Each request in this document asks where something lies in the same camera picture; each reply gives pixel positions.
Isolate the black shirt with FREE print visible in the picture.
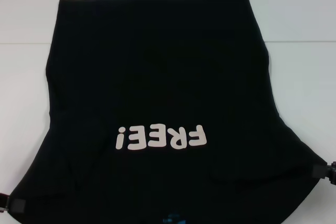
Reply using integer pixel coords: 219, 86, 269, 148
8, 0, 329, 224

